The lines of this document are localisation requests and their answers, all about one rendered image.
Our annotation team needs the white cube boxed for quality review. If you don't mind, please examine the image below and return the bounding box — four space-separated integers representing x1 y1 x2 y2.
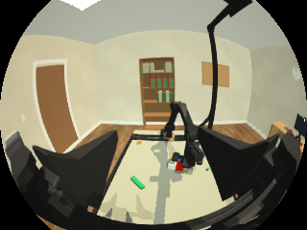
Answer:
168 159 177 170

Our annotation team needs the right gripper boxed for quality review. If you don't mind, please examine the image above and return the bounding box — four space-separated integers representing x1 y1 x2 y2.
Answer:
172 150 203 165

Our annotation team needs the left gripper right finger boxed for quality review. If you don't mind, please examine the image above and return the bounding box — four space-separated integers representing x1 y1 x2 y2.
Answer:
197 126 279 201

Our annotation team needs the green rectangular bar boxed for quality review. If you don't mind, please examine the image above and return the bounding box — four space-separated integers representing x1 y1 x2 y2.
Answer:
131 176 145 190

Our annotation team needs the red cube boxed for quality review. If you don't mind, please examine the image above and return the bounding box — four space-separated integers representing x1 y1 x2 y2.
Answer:
176 161 183 172

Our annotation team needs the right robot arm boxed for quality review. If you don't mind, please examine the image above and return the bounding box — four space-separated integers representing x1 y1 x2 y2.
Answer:
164 102 204 169

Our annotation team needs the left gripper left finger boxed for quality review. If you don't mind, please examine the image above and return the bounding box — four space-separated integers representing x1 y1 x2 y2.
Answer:
32 130 118 209

